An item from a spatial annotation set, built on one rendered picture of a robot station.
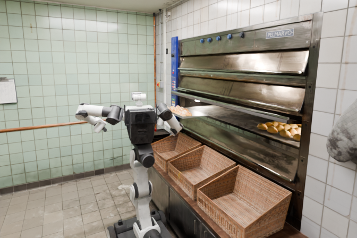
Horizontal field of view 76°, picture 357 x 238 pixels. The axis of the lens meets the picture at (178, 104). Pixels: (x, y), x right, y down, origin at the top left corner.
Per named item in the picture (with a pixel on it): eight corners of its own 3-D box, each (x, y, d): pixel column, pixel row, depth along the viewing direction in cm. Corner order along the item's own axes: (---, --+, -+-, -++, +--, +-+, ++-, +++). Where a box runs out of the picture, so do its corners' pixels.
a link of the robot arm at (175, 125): (187, 129, 224) (176, 113, 212) (178, 138, 221) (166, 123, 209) (180, 125, 233) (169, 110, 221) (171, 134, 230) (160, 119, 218)
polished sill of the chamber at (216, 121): (184, 110, 324) (184, 107, 323) (303, 153, 167) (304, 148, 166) (180, 110, 321) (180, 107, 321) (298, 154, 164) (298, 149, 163)
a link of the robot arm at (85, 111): (72, 112, 187) (100, 115, 189) (77, 99, 195) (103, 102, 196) (75, 119, 196) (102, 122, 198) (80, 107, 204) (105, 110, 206)
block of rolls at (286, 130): (296, 121, 247) (296, 116, 246) (345, 133, 205) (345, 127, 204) (254, 128, 219) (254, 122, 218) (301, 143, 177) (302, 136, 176)
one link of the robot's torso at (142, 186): (153, 197, 214) (152, 150, 206) (134, 202, 206) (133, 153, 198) (147, 189, 228) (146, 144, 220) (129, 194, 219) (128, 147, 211)
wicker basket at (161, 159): (179, 150, 326) (179, 130, 322) (202, 164, 278) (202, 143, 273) (147, 155, 303) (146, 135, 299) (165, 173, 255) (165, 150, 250)
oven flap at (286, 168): (180, 126, 324) (184, 112, 324) (294, 183, 168) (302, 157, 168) (177, 125, 322) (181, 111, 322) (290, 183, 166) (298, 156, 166)
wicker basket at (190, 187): (204, 166, 273) (204, 144, 269) (236, 189, 224) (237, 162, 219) (167, 175, 252) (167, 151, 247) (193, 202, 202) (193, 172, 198)
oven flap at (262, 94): (180, 89, 315) (184, 75, 315) (301, 113, 159) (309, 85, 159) (177, 88, 313) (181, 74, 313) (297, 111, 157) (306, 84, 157)
